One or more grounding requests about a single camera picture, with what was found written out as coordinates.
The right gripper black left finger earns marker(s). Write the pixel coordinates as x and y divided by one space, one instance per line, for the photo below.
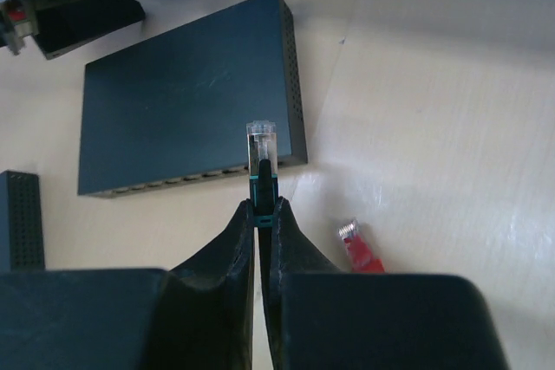
197 315

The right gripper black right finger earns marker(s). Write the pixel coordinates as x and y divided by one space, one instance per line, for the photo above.
319 317

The small black network switch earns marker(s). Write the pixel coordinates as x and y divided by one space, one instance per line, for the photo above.
174 108

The large black network switch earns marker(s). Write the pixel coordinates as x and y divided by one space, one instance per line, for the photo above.
22 247

